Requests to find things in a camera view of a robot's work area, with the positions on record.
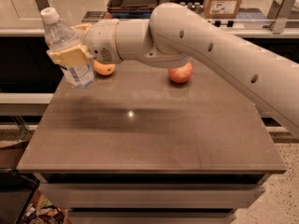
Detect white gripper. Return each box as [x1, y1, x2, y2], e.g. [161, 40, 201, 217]
[47, 19, 121, 67]

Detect blue plastic water bottle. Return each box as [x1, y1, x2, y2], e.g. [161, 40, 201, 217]
[40, 7, 94, 89]

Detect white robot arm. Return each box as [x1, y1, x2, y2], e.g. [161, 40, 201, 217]
[48, 3, 299, 137]

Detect orange fruit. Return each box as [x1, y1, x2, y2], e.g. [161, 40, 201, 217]
[93, 61, 115, 76]

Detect red apple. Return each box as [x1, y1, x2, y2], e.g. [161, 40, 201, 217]
[168, 63, 193, 84]

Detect cardboard box with label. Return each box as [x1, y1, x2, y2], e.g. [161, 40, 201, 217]
[204, 0, 242, 19]

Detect grey cabinet drawers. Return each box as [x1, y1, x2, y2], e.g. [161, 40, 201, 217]
[39, 183, 264, 224]

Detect black bin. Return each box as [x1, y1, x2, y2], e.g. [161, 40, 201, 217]
[0, 170, 39, 224]

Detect printed magazines pile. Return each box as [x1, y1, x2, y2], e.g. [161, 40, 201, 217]
[21, 196, 66, 224]

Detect right metal rail bracket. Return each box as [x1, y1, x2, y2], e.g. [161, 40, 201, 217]
[267, 0, 299, 34]

